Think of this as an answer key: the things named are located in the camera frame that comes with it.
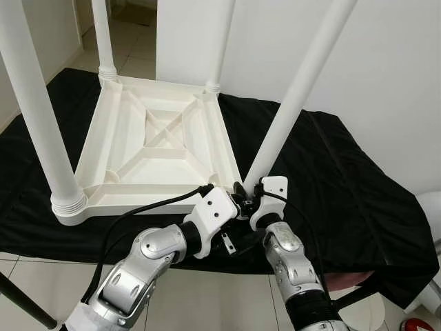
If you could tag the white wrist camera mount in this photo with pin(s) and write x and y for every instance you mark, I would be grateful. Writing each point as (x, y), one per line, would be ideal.
(210, 214)
(272, 189)

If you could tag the white plastic table top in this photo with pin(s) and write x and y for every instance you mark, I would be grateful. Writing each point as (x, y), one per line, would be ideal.
(124, 131)

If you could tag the pink cushion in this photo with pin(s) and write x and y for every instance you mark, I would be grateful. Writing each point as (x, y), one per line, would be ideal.
(348, 278)

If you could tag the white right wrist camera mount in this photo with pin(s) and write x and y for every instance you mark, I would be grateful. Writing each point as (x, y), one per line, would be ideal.
(272, 189)

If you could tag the black tablecloth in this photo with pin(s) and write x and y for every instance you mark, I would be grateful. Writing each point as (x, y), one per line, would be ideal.
(358, 193)

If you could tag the dark grey table leg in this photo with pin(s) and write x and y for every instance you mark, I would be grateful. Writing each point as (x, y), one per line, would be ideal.
(355, 295)

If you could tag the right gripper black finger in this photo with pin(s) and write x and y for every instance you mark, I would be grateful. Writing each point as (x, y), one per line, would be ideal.
(239, 190)

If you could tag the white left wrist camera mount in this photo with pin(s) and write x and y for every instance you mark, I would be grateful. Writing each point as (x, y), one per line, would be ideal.
(210, 214)

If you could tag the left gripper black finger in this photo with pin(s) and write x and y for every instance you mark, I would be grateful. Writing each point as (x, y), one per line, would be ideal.
(236, 201)
(249, 239)

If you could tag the black stand leg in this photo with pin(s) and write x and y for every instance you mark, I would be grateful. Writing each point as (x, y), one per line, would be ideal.
(27, 302)

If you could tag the red round appliance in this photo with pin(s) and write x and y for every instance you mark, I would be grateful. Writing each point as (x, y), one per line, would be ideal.
(418, 325)

